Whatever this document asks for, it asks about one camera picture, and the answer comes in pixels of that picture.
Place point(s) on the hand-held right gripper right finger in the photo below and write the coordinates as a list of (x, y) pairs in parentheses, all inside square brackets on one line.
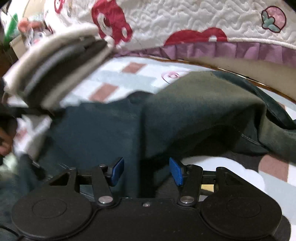
[(175, 171)]

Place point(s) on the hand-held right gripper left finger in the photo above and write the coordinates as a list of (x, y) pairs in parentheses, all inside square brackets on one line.
[(116, 171)]

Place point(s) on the dark blue jeans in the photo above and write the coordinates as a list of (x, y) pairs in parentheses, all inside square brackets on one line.
[(185, 111)]

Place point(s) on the person's left hand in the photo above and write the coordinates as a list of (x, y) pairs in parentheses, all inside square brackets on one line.
[(5, 142)]

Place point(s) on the checked printed bed sheet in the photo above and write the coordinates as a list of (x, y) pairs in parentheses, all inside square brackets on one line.
[(120, 76)]

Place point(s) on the cream folded garment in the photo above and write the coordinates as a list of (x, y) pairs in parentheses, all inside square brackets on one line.
[(76, 81)]

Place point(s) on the grey folded garment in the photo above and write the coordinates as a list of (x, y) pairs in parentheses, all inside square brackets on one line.
[(39, 76)]

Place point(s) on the dark folded garment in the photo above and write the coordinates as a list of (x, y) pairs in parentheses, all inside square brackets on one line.
[(92, 47)]

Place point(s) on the white folded garment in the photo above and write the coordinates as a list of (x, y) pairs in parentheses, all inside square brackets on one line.
[(46, 48)]

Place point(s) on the white quilt red bear print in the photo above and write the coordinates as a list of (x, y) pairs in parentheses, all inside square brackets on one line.
[(185, 18)]

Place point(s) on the white cabinet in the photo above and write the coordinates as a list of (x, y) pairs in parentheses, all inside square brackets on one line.
[(19, 46)]

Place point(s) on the grey bunny plush toy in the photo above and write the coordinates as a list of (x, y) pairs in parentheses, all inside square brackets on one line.
[(34, 30)]

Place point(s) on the green object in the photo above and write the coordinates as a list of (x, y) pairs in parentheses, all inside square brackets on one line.
[(12, 25)]

